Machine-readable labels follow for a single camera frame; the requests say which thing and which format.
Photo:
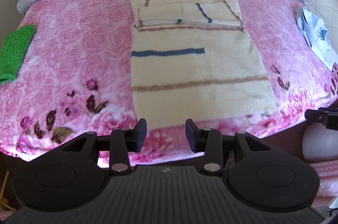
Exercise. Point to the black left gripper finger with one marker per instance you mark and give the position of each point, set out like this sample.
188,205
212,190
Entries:
325,116
123,141
208,141

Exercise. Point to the cream striped knit sweater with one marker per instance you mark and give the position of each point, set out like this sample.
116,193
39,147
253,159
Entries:
194,59

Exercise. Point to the pink floral blanket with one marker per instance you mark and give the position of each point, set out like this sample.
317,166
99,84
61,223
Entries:
76,74

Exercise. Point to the light blue shirt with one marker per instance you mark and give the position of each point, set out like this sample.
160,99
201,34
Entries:
315,33

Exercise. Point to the green knit garment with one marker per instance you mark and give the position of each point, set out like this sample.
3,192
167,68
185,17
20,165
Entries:
13,50

